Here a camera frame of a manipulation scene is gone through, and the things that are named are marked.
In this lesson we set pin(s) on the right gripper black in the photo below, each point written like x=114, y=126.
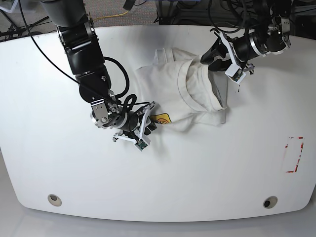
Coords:
x=131, y=122

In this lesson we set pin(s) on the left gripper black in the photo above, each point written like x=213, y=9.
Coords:
x=243, y=48

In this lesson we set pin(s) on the white printed T-shirt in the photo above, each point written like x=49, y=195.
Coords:
x=183, y=89

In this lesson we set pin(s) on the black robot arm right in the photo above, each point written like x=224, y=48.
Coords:
x=86, y=60

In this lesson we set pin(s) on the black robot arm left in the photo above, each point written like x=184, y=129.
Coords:
x=267, y=20

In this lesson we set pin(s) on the red tape rectangle marking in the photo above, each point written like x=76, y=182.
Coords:
x=292, y=154

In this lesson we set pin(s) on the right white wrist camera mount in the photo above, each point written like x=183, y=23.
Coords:
x=137, y=137

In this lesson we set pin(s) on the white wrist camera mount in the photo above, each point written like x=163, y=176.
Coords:
x=137, y=137
x=237, y=70

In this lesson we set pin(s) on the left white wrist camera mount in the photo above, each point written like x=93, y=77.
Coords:
x=237, y=70

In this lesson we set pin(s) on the left table cable grommet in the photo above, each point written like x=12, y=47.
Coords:
x=54, y=200

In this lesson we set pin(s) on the table cable grommet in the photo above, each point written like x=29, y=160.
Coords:
x=54, y=200
x=270, y=202

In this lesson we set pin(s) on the right table cable grommet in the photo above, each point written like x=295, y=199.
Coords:
x=270, y=202

